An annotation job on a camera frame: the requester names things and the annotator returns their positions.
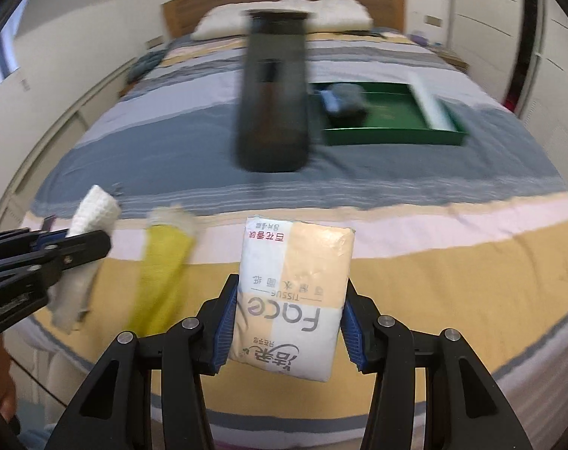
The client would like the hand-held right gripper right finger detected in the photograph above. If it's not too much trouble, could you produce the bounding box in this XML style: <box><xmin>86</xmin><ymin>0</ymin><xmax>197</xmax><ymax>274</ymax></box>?
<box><xmin>341</xmin><ymin>281</ymin><xmax>510</xmax><ymax>450</ymax></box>

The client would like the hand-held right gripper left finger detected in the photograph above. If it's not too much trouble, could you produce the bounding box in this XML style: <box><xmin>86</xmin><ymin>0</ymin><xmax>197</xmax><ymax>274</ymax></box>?
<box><xmin>63</xmin><ymin>274</ymin><xmax>240</xmax><ymax>450</ymax></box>

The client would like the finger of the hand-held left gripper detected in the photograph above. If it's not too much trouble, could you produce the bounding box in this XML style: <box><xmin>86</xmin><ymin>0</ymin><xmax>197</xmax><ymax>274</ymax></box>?
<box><xmin>0</xmin><ymin>216</ymin><xmax>69</xmax><ymax>256</ymax></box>
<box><xmin>0</xmin><ymin>231</ymin><xmax>112</xmax><ymax>298</ymax></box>

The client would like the white waffle towel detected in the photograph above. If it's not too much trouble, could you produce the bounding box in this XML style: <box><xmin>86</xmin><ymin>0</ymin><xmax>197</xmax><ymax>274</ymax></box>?
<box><xmin>47</xmin><ymin>185</ymin><xmax>122</xmax><ymax>335</ymax></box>

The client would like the yellow towel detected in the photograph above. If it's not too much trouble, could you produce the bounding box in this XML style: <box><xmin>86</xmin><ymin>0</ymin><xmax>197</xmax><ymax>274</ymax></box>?
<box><xmin>127</xmin><ymin>205</ymin><xmax>198</xmax><ymax>336</ymax></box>

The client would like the tissue packet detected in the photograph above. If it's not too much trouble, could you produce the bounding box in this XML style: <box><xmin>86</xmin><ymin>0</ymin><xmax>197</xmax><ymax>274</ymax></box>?
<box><xmin>228</xmin><ymin>216</ymin><xmax>356</xmax><ymax>382</ymax></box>

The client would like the green tray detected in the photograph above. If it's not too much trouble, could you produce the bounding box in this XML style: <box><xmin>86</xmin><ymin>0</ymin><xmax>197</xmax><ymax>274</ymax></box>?
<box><xmin>311</xmin><ymin>82</ymin><xmax>469</xmax><ymax>147</ymax></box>

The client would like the dark green cloth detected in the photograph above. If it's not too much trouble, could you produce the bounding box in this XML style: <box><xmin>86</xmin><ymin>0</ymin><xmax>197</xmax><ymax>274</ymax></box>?
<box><xmin>319</xmin><ymin>83</ymin><xmax>368</xmax><ymax>120</ymax></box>

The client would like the clear pouch with teal zip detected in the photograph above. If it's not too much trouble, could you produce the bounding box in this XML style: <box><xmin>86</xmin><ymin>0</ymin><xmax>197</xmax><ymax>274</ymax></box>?
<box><xmin>408</xmin><ymin>73</ymin><xmax>456</xmax><ymax>131</ymax></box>

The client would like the bed with striped cover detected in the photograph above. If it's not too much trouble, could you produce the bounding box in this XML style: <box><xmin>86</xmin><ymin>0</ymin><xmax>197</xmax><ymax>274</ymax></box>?
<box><xmin>21</xmin><ymin>28</ymin><xmax>568</xmax><ymax>432</ymax></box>

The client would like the window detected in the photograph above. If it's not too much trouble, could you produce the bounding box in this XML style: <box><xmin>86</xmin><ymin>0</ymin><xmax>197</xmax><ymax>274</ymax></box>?
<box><xmin>0</xmin><ymin>23</ymin><xmax>20</xmax><ymax>99</ymax></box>

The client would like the grey-blue crumpled blanket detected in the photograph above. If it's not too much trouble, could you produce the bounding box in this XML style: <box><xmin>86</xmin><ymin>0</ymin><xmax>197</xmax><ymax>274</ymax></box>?
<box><xmin>127</xmin><ymin>49</ymin><xmax>165</xmax><ymax>87</ymax></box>

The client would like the dark smoky water jug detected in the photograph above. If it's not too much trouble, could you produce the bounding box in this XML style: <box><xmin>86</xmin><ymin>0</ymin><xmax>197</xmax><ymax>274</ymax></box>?
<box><xmin>232</xmin><ymin>8</ymin><xmax>313</xmax><ymax>173</ymax></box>

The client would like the wooden headboard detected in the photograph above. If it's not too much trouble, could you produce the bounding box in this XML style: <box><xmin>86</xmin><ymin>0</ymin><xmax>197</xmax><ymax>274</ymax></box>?
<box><xmin>161</xmin><ymin>0</ymin><xmax>407</xmax><ymax>41</ymax></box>

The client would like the white pillow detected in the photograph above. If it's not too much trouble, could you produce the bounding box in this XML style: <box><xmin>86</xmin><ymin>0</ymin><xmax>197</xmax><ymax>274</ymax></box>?
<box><xmin>191</xmin><ymin>0</ymin><xmax>373</xmax><ymax>41</ymax></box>

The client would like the white wardrobe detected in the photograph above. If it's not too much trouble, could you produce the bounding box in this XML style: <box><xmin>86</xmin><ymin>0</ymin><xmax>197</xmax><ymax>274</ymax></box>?
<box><xmin>446</xmin><ymin>0</ymin><xmax>568</xmax><ymax>226</ymax></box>

